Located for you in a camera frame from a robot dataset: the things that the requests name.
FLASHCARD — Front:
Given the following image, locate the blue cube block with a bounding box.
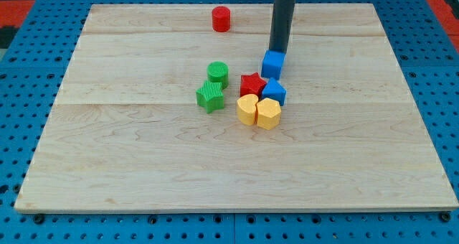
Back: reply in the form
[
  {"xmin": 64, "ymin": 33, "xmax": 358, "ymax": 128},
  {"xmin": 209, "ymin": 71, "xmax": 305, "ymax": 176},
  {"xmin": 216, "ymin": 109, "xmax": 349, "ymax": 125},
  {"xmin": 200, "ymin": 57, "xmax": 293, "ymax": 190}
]
[{"xmin": 261, "ymin": 50, "xmax": 285, "ymax": 80}]

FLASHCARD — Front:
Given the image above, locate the yellow heart block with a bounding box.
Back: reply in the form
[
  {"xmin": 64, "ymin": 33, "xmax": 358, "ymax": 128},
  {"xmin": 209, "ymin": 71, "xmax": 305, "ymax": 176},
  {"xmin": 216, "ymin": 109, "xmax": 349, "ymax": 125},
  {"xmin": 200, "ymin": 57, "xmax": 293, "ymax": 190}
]
[{"xmin": 236, "ymin": 94, "xmax": 259, "ymax": 126}]

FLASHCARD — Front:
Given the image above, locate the yellow hexagon block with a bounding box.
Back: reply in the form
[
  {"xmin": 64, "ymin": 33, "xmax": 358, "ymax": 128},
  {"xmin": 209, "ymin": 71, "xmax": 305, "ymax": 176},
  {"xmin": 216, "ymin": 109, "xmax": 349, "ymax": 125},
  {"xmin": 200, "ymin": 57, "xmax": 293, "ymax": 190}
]
[{"xmin": 256, "ymin": 98, "xmax": 281, "ymax": 130}]

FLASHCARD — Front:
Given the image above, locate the green star block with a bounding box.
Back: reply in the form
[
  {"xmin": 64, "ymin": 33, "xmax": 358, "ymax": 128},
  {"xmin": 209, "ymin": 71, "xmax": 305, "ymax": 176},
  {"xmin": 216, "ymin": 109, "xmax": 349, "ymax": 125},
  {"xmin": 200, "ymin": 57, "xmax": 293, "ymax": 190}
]
[{"xmin": 196, "ymin": 80, "xmax": 224, "ymax": 113}]

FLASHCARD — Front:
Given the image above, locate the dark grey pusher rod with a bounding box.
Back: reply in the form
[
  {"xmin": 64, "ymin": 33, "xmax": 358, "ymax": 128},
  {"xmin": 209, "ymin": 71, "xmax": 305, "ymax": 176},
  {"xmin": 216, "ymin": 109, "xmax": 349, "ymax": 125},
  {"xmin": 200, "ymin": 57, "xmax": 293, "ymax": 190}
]
[{"xmin": 269, "ymin": 0, "xmax": 296, "ymax": 53}]

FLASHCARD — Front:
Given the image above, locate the green cylinder block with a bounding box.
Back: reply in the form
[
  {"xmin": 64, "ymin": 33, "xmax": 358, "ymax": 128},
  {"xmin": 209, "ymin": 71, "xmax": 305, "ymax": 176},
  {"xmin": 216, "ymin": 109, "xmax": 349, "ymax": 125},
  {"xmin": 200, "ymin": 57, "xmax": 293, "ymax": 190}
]
[{"xmin": 207, "ymin": 61, "xmax": 229, "ymax": 89}]

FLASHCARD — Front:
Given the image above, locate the red star block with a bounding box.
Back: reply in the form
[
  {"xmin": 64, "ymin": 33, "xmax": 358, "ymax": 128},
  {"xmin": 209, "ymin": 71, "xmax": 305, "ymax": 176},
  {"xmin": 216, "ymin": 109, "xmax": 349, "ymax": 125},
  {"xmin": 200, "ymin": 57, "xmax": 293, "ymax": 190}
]
[{"xmin": 240, "ymin": 72, "xmax": 267, "ymax": 98}]

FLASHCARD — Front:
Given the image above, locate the red cylinder block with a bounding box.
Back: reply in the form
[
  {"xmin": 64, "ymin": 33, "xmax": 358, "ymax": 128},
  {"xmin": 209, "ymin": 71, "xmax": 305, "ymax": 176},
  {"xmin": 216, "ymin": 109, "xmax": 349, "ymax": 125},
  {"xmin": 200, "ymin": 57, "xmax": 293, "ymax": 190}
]
[{"xmin": 211, "ymin": 6, "xmax": 231, "ymax": 32}]

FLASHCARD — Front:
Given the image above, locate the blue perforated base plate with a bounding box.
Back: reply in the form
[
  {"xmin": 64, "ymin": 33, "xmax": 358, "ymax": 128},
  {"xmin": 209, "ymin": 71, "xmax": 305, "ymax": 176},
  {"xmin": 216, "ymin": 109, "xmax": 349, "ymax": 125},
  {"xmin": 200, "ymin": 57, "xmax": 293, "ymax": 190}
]
[{"xmin": 1, "ymin": 0, "xmax": 458, "ymax": 243}]

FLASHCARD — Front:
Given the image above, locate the light wooden board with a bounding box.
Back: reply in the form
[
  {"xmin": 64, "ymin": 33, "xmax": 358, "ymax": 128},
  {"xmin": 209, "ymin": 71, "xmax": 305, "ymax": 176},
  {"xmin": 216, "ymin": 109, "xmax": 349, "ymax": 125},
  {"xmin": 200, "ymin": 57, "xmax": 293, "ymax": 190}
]
[{"xmin": 15, "ymin": 4, "xmax": 458, "ymax": 214}]

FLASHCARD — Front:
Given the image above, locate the blue pentagon block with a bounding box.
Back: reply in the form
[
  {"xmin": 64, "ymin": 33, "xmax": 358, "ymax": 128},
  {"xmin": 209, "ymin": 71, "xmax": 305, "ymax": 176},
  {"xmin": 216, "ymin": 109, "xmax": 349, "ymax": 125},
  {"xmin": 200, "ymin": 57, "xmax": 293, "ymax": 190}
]
[{"xmin": 262, "ymin": 78, "xmax": 287, "ymax": 106}]

